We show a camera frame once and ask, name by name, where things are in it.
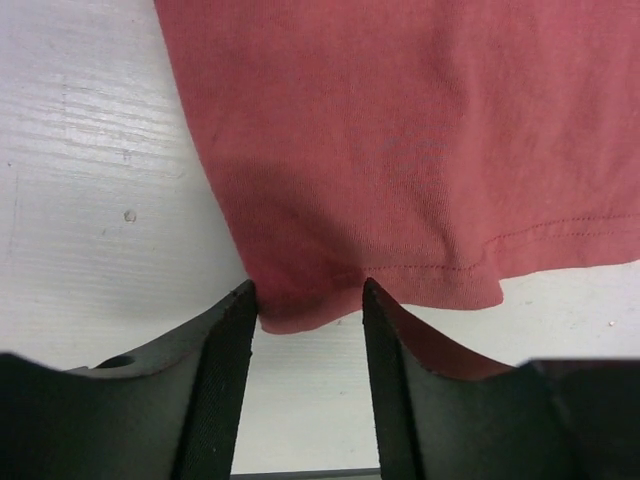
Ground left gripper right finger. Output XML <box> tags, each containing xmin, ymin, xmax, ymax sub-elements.
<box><xmin>362</xmin><ymin>279</ymin><xmax>639</xmax><ymax>479</ymax></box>

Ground salmon pink t shirt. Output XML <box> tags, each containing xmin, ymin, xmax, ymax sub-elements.
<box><xmin>155</xmin><ymin>0</ymin><xmax>639</xmax><ymax>334</ymax></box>

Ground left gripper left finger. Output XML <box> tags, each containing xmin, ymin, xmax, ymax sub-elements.
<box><xmin>1</xmin><ymin>282</ymin><xmax>257</xmax><ymax>480</ymax></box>

